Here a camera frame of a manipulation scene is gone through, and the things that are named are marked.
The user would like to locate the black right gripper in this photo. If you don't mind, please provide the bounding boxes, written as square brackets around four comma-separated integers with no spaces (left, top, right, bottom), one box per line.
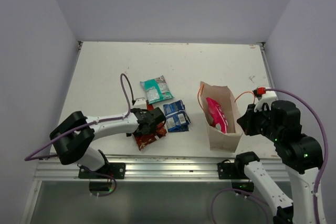
[237,101,282,141]

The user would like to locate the red Doritos bag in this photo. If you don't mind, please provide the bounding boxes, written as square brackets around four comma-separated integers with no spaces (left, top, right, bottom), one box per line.
[133,108,167,151]

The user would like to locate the beige paper bag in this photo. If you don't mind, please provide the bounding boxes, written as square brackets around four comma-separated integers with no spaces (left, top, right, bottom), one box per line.
[197,81,243,153]

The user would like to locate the pink chip bag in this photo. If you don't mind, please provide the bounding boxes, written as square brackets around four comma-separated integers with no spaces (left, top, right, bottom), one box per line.
[206,97,228,134]

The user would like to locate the teal snack bag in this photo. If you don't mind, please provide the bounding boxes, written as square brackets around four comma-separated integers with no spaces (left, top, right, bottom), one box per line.
[140,75,174,104]

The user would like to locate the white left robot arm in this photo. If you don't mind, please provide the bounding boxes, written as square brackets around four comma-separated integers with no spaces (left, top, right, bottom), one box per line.
[49,108,165,178]

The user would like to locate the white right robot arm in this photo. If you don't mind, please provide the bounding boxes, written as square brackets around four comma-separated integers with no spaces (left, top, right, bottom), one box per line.
[234,100,326,223]

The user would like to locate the blue snack bag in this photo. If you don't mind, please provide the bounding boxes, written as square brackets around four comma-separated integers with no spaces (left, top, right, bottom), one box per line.
[163,100,191,133]

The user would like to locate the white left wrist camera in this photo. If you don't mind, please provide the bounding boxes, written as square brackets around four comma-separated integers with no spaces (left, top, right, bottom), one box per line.
[132,98,147,110]

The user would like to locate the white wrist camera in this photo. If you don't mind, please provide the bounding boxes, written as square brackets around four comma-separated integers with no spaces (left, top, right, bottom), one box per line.
[253,87,277,112]
[132,98,147,110]

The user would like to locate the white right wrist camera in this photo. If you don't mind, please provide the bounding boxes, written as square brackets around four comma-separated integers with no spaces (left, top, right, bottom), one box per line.
[253,87,277,112]

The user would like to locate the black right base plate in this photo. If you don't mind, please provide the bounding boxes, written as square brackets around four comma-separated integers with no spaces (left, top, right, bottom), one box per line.
[217,159,248,180]

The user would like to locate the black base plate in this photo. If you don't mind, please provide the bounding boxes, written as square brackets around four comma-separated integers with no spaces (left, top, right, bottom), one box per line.
[78,162,126,179]
[217,159,248,180]

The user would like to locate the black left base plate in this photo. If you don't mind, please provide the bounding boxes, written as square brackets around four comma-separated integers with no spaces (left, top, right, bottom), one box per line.
[78,162,126,179]

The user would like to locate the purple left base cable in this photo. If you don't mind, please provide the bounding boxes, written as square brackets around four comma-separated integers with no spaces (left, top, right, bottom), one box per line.
[89,171,119,197]

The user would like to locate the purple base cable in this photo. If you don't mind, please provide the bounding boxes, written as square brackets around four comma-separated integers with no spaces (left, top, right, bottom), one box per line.
[211,187,271,224]
[89,171,119,197]

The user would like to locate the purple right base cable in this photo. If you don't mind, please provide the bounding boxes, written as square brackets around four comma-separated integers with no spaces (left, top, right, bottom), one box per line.
[211,187,271,224]

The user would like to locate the aluminium mounting rail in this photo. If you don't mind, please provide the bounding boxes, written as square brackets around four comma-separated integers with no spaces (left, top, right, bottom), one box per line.
[34,155,289,183]

